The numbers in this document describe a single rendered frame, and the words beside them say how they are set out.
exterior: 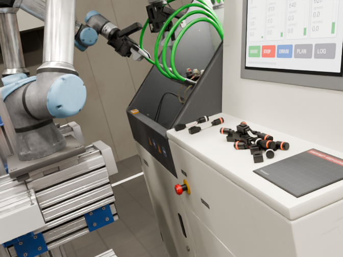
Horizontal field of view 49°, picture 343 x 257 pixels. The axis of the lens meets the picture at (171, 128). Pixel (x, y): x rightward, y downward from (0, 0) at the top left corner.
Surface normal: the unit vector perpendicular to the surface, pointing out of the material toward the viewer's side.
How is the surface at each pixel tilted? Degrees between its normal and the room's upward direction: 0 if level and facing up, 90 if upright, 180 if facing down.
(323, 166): 0
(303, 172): 0
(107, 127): 90
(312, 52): 76
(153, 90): 90
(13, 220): 90
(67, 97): 97
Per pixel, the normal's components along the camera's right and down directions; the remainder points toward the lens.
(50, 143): 0.58, -0.25
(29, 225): 0.42, 0.15
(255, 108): -0.95, 0.07
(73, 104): 0.84, 0.07
